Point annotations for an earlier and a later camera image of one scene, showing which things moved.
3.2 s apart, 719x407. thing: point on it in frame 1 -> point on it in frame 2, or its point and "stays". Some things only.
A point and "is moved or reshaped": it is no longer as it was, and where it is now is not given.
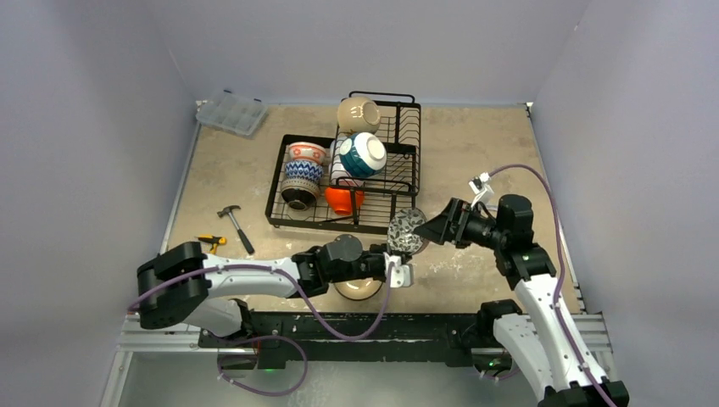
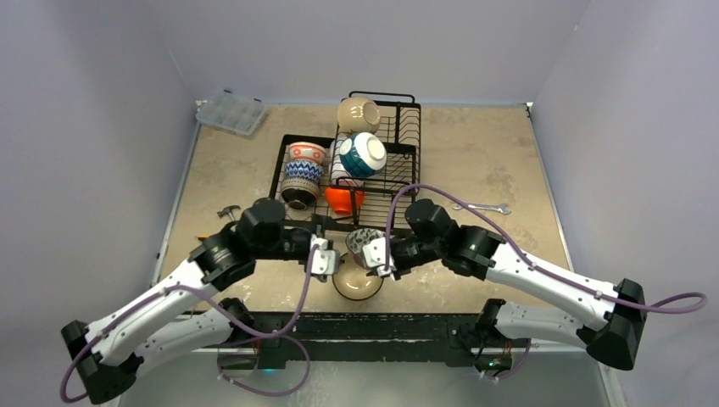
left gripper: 382,261 -> 309,235
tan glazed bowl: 360,289 stays
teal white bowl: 362,155 stays
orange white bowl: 343,200 stays
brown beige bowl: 299,195 stays
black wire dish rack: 357,178 stays
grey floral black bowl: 400,236 is moved or reshaped
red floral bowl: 308,151 stays
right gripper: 454,220 -> 393,249
